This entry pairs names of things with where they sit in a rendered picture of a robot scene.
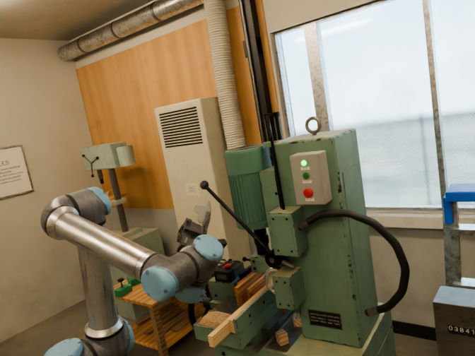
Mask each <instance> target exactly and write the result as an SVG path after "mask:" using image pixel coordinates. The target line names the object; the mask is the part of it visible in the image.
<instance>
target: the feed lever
mask: <svg viewBox="0 0 475 356"><path fill-rule="evenodd" d="M200 187H201V189H206V190H207V191H208V192H209V193H210V194H211V195H212V196H213V197H214V198H215V199H216V200H217V202H219V203H220V204H221V205H222V206H223V207H224V208H225V209H226V210H227V211H228V212H229V213H230V214H231V215H232V216H233V217H234V218H235V219H236V220H237V221H238V222H239V223H240V225H241V226H242V227H243V228H244V229H245V230H246V231H247V232H248V233H249V234H250V235H251V236H252V237H253V238H254V239H255V240H256V241H257V242H258V243H259V244H260V245H261V246H262V247H263V248H264V249H265V250H266V251H267V254H266V256H265V261H266V264H267V265H268V266H269V267H271V268H278V267H279V266H280V265H281V264H283V265H285V266H287V267H289V268H291V269H294V268H295V266H294V265H293V264H291V263H289V262H287V261H285V260H286V256H276V255H275V253H274V249H272V250H270V249H269V248H268V247H267V246H266V245H265V243H263V241H262V240H261V239H260V238H258V236H256V234H255V233H253V231H251V229H250V228H248V226H246V224H244V222H243V221H241V219H239V217H238V216H236V214H234V212H232V210H231V209H230V208H229V207H228V206H227V205H226V204H225V203H224V202H223V201H222V200H221V199H220V198H219V197H218V196H217V195H216V194H215V193H214V192H213V191H212V190H211V189H210V188H209V183H208V182H207V181H205V180H204V181H202V182H201V183H200Z"/></svg>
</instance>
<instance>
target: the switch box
mask: <svg viewBox="0 0 475 356"><path fill-rule="evenodd" d="M302 160H306V161H307V165H306V166H302V165H301V161H302ZM290 162H291V170H292V175H293V184H294V189H295V197H296V203H297V205H319V204H327V203H328V202H330V201H331V200H332V190H331V185H330V180H329V170H328V164H327V155H326V151H325V150H320V151H312V152H304V153H296V154H294V155H291V156H290ZM301 167H310V169H309V170H301ZM304 172H308V173H309V174H310V178H309V179H304V178H303V173H304ZM303 180H312V183H303ZM305 189H311V190H312V197H310V198H313V199H314V200H315V201H305V199H306V197H305V196H304V194H303V192H304V190H305Z"/></svg>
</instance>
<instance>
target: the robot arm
mask: <svg viewBox="0 0 475 356"><path fill-rule="evenodd" d="M110 211H111V203H110V200H109V198H108V196H107V194H106V193H105V192H104V191H103V190H102V189H100V188H98V187H91V188H85V189H83V190H80V191H76V192H73V193H70V194H66V195H63V196H59V197H57V198H55V199H53V200H52V201H50V202H49V203H48V204H47V205H46V206H45V208H44V210H43V212H42V215H41V218H40V222H41V226H42V229H43V231H44V232H45V233H46V234H47V235H48V236H49V237H51V238H53V239H56V240H64V239H65V240H66V241H68V242H70V243H72V244H74V245H76V246H77V249H78V257H79V263H80V267H81V276H82V281H83V289H84V295H85V299H86V308H87V313H88V323H87V324H86V326H85V335H86V336H85V337H84V338H82V339H79V338H72V339H70V338H69V339H66V340H63V341H61V342H59V343H57V344H56V345H54V347H52V348H50V349H49V350H48V351H47V352H46V353H45V355H44V356H125V355H126V354H127V353H128V352H129V351H130V350H131V349H132V348H133V346H134V333H133V331H132V328H131V326H130V325H128V322H127V321H126V320H125V319H123V318H122V317H121V316H120V315H117V306H116V300H115V289H114V284H113V278H112V267H111V266H114V267H115V268H117V269H119V270H121V271H122V272H124V273H126V274H128V275H130V276H131V277H133V278H135V279H137V280H139V281H141V285H142V288H143V290H144V292H145V293H146V294H147V295H148V296H149V297H150V298H151V299H153V300H155V301H159V302H162V301H165V300H167V299H169V298H171V297H174V296H175V297H176V298H177V299H178V300H179V301H181V302H184V303H189V304H194V303H197V302H200V301H202V300H203V298H204V295H205V294H206V292H205V287H206V284H207V282H208V281H209V279H210V277H211V276H212V274H213V272H214V271H215V269H216V267H217V265H218V264H219V262H220V261H221V260H222V257H223V254H224V248H225V246H226V245H227V242H226V240H225V239H216V238H215V237H212V236H210V235H207V231H208V226H209V223H210V218H211V204H210V201H208V202H207V204H206V206H195V207H194V211H195V212H196V213H197V214H198V219H197V220H198V222H199V223H203V224H202V226H201V225H199V224H196V223H195V222H192V220H191V219H189V218H186V220H185V222H184V223H183V225H181V227H180V229H179V230H178V234H177V242H179V243H180V245H179V246H178V248H177V252H178V253H177V254H175V255H173V256H171V257H166V256H164V255H162V254H160V253H156V252H154V251H151V250H150V249H147V248H146V247H143V246H141V245H140V244H137V243H136V242H133V241H131V240H129V239H127V238H125V237H123V236H121V235H119V234H116V233H114V232H112V231H110V230H108V229H106V217H105V216H106V215H108V214H109V213H110Z"/></svg>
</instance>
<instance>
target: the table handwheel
mask: <svg viewBox="0 0 475 356"><path fill-rule="evenodd" d="M205 289H206V296H205V298H204V300H203V306H204V308H205V310H204V313H203V315H202V317H203V316H205V315H206V314H207V313H208V311H209V310H210V309H211V307H210V303H209V302H210V301H211V300H212V296H211V295H210V292H209V287H208V283H207V284H206V287H205ZM188 316H189V321H190V324H191V325H192V328H194V326H193V325H194V324H195V323H196V322H197V320H196V318H195V314H194V304H189V303H188ZM202 317H201V318H202Z"/></svg>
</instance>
